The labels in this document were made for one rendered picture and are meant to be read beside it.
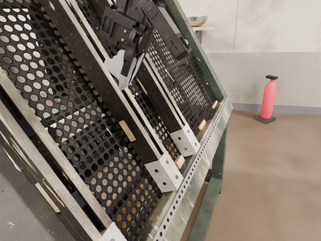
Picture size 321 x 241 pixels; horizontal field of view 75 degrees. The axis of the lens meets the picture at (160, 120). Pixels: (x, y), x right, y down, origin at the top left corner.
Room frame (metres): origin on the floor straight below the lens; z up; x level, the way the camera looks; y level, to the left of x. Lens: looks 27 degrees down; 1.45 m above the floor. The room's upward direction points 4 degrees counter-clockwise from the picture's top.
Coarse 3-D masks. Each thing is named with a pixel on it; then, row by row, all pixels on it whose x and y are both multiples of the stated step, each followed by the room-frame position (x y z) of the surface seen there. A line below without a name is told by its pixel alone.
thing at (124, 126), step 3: (120, 120) 0.63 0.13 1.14; (123, 120) 0.62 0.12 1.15; (120, 123) 0.62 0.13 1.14; (123, 123) 0.62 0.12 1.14; (123, 126) 0.62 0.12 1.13; (126, 126) 0.61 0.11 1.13; (123, 129) 0.62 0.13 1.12; (126, 129) 0.61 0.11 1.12; (126, 132) 0.61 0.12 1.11; (129, 132) 0.61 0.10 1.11; (129, 135) 0.61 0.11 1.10; (132, 135) 0.60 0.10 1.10; (129, 138) 0.61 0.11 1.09; (132, 138) 0.60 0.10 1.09; (132, 141) 0.60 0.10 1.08
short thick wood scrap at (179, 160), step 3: (180, 156) 0.72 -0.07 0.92; (177, 159) 0.71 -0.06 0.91; (180, 159) 0.71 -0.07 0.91; (183, 159) 0.72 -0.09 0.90; (174, 162) 0.69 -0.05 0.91; (177, 162) 0.68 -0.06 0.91; (180, 162) 0.70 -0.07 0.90; (183, 162) 0.71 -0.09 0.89; (177, 165) 0.68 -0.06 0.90; (180, 165) 0.68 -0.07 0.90
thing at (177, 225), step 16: (224, 112) 1.25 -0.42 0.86; (208, 128) 0.97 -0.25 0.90; (224, 128) 1.12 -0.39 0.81; (208, 144) 0.88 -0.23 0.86; (192, 160) 0.71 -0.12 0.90; (208, 160) 0.80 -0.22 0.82; (176, 192) 0.54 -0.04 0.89; (192, 192) 0.60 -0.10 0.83; (160, 208) 0.47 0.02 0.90; (192, 208) 0.54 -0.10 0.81; (144, 224) 0.43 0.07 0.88; (176, 224) 0.46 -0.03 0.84; (144, 240) 0.37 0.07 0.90; (176, 240) 0.42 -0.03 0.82
